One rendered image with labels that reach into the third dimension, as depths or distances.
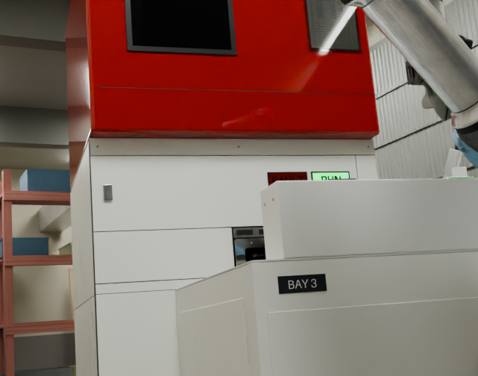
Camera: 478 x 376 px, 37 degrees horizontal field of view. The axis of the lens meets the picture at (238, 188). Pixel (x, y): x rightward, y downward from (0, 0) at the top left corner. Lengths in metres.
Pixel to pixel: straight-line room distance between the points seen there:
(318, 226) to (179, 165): 0.69
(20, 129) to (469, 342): 7.81
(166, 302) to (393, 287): 0.69
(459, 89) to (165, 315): 0.97
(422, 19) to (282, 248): 0.44
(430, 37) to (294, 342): 0.55
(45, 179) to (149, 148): 5.84
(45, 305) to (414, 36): 10.78
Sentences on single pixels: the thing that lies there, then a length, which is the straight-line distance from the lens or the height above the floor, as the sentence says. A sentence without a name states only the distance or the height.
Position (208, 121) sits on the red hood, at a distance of 1.88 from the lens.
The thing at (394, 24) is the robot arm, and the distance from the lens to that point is 1.16.
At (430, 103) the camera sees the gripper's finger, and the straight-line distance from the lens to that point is 1.53.
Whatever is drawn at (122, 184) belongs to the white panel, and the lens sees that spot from 1.84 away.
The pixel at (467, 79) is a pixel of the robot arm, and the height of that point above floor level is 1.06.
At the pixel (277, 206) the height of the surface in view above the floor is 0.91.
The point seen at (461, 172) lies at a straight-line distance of 1.79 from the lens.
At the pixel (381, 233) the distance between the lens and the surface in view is 1.33.
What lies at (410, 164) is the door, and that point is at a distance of 6.26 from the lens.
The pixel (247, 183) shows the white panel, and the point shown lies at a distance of 1.92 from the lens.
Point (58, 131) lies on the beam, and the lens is 8.94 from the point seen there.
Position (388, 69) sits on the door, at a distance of 6.60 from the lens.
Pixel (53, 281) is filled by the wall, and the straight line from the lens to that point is 11.75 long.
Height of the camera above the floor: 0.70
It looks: 11 degrees up
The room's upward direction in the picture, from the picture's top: 5 degrees counter-clockwise
